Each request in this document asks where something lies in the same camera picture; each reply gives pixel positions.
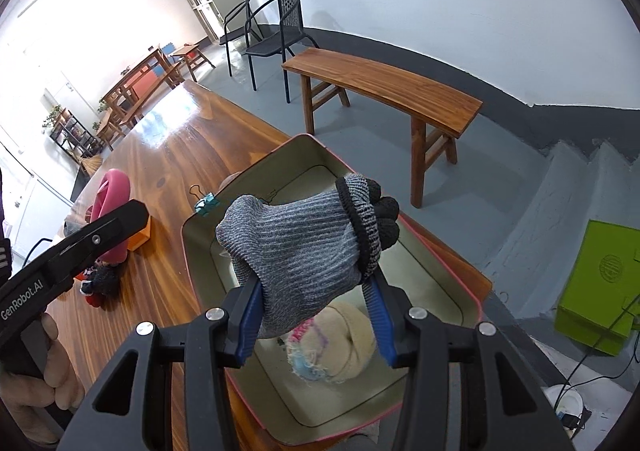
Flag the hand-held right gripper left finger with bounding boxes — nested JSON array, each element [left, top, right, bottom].
[[57, 278, 263, 451]]

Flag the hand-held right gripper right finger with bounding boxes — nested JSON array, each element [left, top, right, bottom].
[[362, 271, 576, 451]]

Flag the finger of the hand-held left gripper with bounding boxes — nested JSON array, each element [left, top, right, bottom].
[[47, 199, 151, 282]]

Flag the orange plastic box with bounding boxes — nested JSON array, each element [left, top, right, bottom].
[[127, 218, 152, 252]]

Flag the pink-rimmed tin container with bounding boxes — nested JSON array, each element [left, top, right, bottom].
[[181, 133, 483, 447]]

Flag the grey ribbed knit glove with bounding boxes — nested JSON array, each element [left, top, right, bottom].
[[216, 173, 401, 339]]

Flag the person's left hand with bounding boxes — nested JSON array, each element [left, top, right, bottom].
[[0, 313, 87, 433]]

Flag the beige plush toy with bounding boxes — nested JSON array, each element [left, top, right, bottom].
[[287, 301, 377, 384]]

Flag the dark-haired small doll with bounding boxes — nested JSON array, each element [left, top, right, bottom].
[[75, 260, 122, 308]]

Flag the straw broom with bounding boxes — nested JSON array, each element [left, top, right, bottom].
[[77, 153, 106, 176]]

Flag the teal binder clip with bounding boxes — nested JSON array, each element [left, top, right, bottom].
[[190, 184, 221, 216]]

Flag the plant shelf rack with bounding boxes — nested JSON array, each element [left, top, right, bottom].
[[42, 106, 103, 162]]

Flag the low wooden bench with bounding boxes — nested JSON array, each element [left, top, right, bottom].
[[117, 73, 185, 129]]

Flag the wooden table with red panel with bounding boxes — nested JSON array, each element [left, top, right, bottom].
[[100, 49, 186, 124]]

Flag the small wooden stool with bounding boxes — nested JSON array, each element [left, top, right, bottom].
[[171, 45, 217, 82]]

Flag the grey concrete steps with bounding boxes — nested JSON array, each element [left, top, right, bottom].
[[480, 141, 640, 322]]

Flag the white plastic bucket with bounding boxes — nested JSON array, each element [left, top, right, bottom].
[[542, 383, 585, 424]]

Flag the green cardboard box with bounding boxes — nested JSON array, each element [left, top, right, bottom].
[[554, 220, 640, 358]]

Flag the long wooden bench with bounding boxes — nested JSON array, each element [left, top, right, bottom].
[[281, 48, 484, 209]]

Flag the black metal armchair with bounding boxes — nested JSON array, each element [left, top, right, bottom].
[[220, 0, 263, 76]]

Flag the black mesh-back metal chair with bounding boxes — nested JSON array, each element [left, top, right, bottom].
[[245, 0, 321, 104]]

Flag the black cable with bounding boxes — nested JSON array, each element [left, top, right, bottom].
[[550, 293, 640, 407]]

